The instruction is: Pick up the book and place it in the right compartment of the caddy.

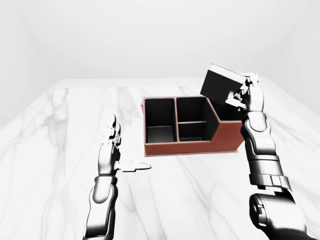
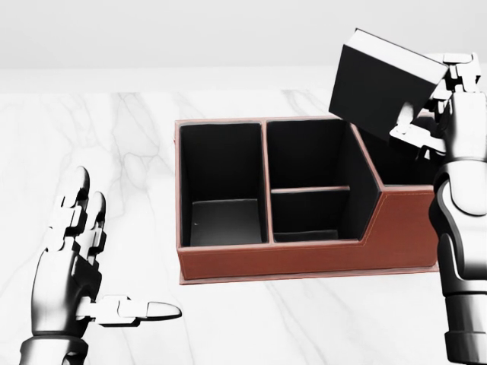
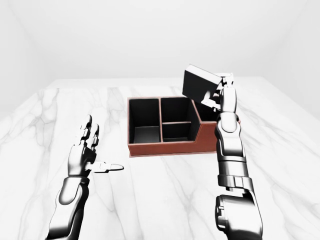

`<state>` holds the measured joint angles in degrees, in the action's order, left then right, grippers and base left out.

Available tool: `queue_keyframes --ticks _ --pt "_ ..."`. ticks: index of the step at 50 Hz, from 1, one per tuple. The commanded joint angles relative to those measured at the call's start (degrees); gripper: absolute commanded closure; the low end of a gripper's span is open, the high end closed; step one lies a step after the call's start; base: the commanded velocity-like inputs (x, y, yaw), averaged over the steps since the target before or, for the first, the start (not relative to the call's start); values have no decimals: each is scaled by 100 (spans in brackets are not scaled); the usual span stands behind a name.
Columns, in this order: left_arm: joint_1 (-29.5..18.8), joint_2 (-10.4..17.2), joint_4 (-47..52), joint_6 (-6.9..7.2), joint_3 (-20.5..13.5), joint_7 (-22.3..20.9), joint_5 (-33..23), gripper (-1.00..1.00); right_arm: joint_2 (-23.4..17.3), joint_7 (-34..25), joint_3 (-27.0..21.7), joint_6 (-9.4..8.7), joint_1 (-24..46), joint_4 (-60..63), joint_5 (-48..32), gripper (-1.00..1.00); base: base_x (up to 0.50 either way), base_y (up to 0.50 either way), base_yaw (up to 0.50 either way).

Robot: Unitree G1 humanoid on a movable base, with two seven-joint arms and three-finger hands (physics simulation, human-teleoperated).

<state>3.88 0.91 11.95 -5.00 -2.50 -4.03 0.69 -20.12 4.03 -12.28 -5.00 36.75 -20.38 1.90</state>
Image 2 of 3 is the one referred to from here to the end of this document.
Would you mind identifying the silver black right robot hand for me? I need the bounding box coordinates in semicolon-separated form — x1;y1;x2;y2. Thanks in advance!
389;51;487;300

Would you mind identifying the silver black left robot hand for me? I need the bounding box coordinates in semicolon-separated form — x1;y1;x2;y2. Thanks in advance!
31;166;183;338

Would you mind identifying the black book with white pages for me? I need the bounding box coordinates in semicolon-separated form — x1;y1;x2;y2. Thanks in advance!
327;27;450;144

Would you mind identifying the red-brown desk caddy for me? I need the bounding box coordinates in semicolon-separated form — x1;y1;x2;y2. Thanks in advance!
173;116;441;286

